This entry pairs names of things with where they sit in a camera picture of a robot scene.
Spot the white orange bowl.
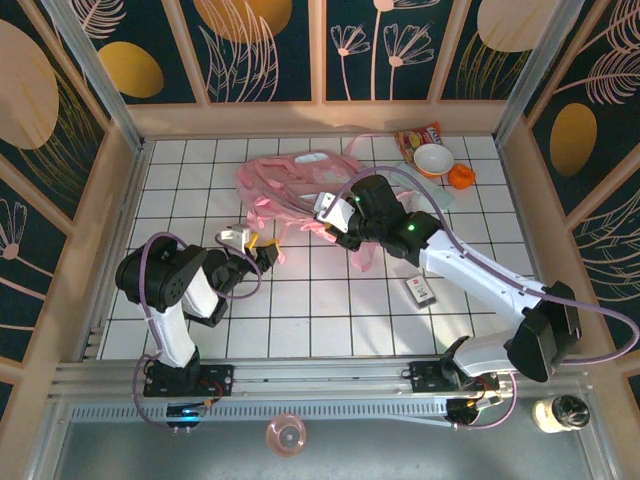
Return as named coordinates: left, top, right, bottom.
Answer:
left=413, top=143, right=455, bottom=179

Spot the white bottle black cap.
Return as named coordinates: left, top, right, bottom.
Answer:
left=532, top=394, right=591, bottom=434

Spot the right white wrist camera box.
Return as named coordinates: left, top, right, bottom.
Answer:
left=312, top=191, right=360, bottom=235

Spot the aluminium rail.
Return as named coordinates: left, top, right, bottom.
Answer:
left=49, top=353, right=596, bottom=401

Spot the right circuit board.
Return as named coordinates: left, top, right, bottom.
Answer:
left=446, top=393, right=505, bottom=430

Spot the circuit board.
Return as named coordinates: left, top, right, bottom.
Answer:
left=166, top=403, right=207, bottom=432
left=446, top=393, right=505, bottom=430

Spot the pale blue pencil case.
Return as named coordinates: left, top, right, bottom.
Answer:
left=397, top=162, right=456, bottom=207

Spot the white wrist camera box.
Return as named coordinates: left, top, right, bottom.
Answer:
left=216, top=223, right=255, bottom=254
left=312, top=191, right=360, bottom=235

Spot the orange crumpled toy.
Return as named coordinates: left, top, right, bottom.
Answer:
left=447, top=164, right=475, bottom=191

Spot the small black white card box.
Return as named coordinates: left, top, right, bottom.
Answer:
left=404, top=274, right=438, bottom=309

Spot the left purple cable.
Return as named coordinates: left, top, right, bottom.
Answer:
left=130, top=232, right=264, bottom=431

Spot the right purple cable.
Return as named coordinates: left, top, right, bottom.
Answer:
left=315, top=165, right=640, bottom=431

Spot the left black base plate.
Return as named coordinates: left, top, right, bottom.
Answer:
left=143, top=363, right=235, bottom=399

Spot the aluminium frame post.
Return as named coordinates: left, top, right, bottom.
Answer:
left=492, top=0, right=586, bottom=146
left=39, top=0, right=147, bottom=151

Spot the pink backpack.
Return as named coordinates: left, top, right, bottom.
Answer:
left=235, top=132, right=416, bottom=275

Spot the slotted metal cable tray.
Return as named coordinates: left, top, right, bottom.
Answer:
left=69, top=402, right=451, bottom=427

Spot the pink round cup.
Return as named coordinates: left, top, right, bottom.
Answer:
left=265, top=413, right=307, bottom=457

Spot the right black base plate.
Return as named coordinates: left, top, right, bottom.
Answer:
left=409, top=360, right=501, bottom=396

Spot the left circuit board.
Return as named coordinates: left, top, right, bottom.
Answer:
left=166, top=403, right=207, bottom=432

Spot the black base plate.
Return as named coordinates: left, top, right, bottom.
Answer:
left=409, top=360, right=501, bottom=396
left=143, top=363, right=235, bottom=399

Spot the purple cable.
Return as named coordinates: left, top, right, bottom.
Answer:
left=315, top=165, right=640, bottom=431
left=130, top=232, right=264, bottom=431

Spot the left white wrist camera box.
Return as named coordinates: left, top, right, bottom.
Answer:
left=216, top=223, right=255, bottom=254

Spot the orange snack packet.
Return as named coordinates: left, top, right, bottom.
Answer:
left=393, top=121, right=445, bottom=156

